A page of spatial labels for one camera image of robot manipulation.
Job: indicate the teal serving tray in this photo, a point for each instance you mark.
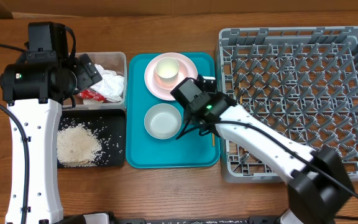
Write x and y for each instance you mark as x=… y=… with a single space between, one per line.
x=143 y=150

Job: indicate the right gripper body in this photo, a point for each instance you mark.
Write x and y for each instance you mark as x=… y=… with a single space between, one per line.
x=189 y=117

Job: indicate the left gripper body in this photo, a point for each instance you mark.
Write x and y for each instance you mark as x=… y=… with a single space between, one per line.
x=86 y=75

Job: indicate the white cup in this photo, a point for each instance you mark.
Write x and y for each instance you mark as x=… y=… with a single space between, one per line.
x=167 y=69

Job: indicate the white rice pile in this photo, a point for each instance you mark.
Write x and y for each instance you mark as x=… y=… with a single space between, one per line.
x=78 y=145

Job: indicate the large pink plate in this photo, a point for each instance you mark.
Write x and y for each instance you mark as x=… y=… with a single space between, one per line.
x=149 y=74

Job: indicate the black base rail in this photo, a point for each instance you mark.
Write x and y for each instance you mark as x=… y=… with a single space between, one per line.
x=110 y=218

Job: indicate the grey dishwasher rack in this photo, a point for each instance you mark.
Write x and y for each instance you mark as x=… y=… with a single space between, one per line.
x=300 y=81

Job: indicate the black rectangular tray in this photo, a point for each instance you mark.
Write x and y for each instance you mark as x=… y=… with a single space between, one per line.
x=114 y=120

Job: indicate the clear plastic waste bin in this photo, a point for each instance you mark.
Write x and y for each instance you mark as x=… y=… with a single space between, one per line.
x=115 y=61

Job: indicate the white napkin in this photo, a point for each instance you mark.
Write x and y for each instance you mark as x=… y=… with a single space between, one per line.
x=111 y=86

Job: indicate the red snack wrapper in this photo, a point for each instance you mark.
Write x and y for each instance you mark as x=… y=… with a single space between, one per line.
x=91 y=95

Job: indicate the grey bowl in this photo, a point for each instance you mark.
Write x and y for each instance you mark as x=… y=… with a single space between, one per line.
x=162 y=121

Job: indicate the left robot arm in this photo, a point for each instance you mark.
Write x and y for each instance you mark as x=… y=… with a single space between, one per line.
x=34 y=93

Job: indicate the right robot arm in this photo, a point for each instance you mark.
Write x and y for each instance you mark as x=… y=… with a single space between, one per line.
x=317 y=182

